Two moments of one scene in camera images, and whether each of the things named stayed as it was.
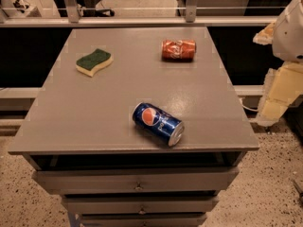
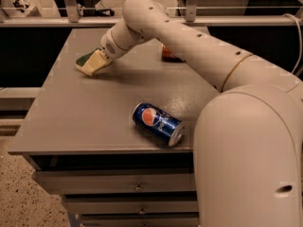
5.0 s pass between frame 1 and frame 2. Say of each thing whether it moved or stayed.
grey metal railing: stayed
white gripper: moved
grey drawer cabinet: stayed
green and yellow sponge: stayed
